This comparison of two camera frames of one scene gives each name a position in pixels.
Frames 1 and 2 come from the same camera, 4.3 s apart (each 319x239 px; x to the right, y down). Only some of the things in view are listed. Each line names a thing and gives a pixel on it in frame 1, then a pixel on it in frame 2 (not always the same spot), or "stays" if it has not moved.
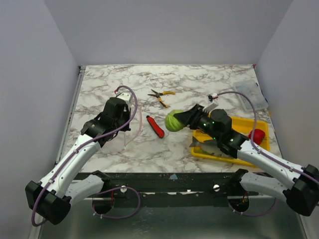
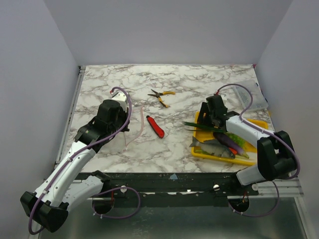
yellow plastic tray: [239, 125] stays
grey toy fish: [211, 146] stays
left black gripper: [127, 113] stays
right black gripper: [195, 115] → [207, 115]
